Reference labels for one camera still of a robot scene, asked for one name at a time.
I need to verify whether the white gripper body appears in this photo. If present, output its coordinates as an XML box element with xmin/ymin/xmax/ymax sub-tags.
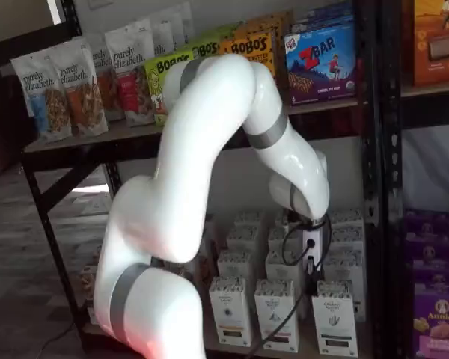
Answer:
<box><xmin>301</xmin><ymin>223</ymin><xmax>329</xmax><ymax>269</ymax></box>

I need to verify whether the white pasta box green strip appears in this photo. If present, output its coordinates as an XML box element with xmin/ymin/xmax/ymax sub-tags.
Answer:
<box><xmin>311</xmin><ymin>280</ymin><xmax>359</xmax><ymax>357</ymax></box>

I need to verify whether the white pasta box pink strip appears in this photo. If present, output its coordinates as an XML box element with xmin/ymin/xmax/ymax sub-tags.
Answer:
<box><xmin>254</xmin><ymin>278</ymin><xmax>300</xmax><ymax>352</ymax></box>

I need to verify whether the white pasta box orange strip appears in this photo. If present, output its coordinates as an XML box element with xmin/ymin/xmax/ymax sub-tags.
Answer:
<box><xmin>208</xmin><ymin>275</ymin><xmax>254</xmax><ymax>346</ymax></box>

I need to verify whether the dark brown snack box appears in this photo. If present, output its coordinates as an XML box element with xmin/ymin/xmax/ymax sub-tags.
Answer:
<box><xmin>198</xmin><ymin>220</ymin><xmax>220</xmax><ymax>285</ymax></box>

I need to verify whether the purple Annie's box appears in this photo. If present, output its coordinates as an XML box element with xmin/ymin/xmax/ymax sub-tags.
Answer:
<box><xmin>406</xmin><ymin>257</ymin><xmax>449</xmax><ymax>291</ymax></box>
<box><xmin>412</xmin><ymin>283</ymin><xmax>449</xmax><ymax>359</ymax></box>
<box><xmin>403</xmin><ymin>209</ymin><xmax>449</xmax><ymax>263</ymax></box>

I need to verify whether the blue Z Bar box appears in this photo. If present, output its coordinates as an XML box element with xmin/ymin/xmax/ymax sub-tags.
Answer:
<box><xmin>290</xmin><ymin>10</ymin><xmax>356</xmax><ymax>34</ymax></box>
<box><xmin>306</xmin><ymin>1</ymin><xmax>355</xmax><ymax>18</ymax></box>
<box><xmin>283</xmin><ymin>22</ymin><xmax>359</xmax><ymax>106</ymax></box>

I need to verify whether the orange Bobo's peanut butter box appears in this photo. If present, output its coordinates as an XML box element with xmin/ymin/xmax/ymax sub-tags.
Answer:
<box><xmin>219</xmin><ymin>29</ymin><xmax>281</xmax><ymax>108</ymax></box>
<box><xmin>234</xmin><ymin>20</ymin><xmax>289</xmax><ymax>38</ymax></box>
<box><xmin>246</xmin><ymin>10</ymin><xmax>295</xmax><ymax>27</ymax></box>

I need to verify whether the large orange snack box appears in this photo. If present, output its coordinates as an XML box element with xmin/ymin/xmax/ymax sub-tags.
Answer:
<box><xmin>412</xmin><ymin>0</ymin><xmax>449</xmax><ymax>88</ymax></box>

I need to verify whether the green Bobo's apple pie box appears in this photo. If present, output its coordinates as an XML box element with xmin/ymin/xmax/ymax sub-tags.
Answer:
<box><xmin>200</xmin><ymin>22</ymin><xmax>246</xmax><ymax>43</ymax></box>
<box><xmin>144</xmin><ymin>51</ymin><xmax>194</xmax><ymax>126</ymax></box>
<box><xmin>189</xmin><ymin>39</ymin><xmax>222</xmax><ymax>61</ymax></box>

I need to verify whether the brown cereal picture box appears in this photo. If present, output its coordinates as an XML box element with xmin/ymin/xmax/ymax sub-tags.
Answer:
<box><xmin>78</xmin><ymin>263</ymin><xmax>99</xmax><ymax>300</ymax></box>

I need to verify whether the black metal shelf rack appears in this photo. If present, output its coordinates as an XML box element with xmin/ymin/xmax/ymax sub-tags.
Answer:
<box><xmin>20</xmin><ymin>0</ymin><xmax>382</xmax><ymax>359</ymax></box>

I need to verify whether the black metal rack with purple boxes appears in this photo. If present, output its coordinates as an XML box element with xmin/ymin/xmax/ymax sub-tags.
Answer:
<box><xmin>379</xmin><ymin>0</ymin><xmax>449</xmax><ymax>359</ymax></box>

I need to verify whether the red Purely Elizabeth granola bag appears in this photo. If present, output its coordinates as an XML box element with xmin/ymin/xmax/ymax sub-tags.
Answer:
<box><xmin>104</xmin><ymin>19</ymin><xmax>159</xmax><ymax>127</ymax></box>

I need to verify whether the white Purely Elizabeth granola bag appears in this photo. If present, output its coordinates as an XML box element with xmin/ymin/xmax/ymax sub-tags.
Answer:
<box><xmin>148</xmin><ymin>10</ymin><xmax>177</xmax><ymax>55</ymax></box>
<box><xmin>171</xmin><ymin>1</ymin><xmax>194</xmax><ymax>48</ymax></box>

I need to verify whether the orange Purely Elizabeth granola bag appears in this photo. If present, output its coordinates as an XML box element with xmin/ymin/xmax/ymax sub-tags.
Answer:
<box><xmin>49</xmin><ymin>36</ymin><xmax>109</xmax><ymax>138</ymax></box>
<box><xmin>82</xmin><ymin>32</ymin><xmax>125</xmax><ymax>123</ymax></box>

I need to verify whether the blue Purely Elizabeth granola bag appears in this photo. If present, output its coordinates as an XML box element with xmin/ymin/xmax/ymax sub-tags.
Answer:
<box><xmin>10</xmin><ymin>50</ymin><xmax>73</xmax><ymax>144</ymax></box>

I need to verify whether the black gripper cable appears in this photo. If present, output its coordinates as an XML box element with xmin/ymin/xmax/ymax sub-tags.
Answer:
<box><xmin>246</xmin><ymin>218</ymin><xmax>333</xmax><ymax>359</ymax></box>

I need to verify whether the black floor cable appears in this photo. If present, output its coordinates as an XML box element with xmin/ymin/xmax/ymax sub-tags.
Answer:
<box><xmin>31</xmin><ymin>320</ymin><xmax>80</xmax><ymax>359</ymax></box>

